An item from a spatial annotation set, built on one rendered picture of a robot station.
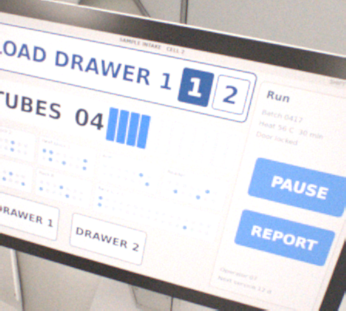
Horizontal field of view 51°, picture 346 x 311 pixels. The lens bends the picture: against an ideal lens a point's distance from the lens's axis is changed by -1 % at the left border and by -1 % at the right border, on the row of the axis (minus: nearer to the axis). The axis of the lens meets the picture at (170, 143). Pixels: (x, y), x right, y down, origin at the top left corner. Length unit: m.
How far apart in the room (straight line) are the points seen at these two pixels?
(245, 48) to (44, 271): 1.31
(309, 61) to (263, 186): 0.13
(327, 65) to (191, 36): 0.13
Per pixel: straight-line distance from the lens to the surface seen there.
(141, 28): 0.38
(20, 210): 0.49
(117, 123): 0.40
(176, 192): 0.40
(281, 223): 0.41
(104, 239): 0.45
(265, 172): 0.39
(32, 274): 1.55
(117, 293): 1.43
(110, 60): 0.39
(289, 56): 0.37
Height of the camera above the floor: 1.43
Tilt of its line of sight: 56 degrees down
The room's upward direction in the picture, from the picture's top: 2 degrees clockwise
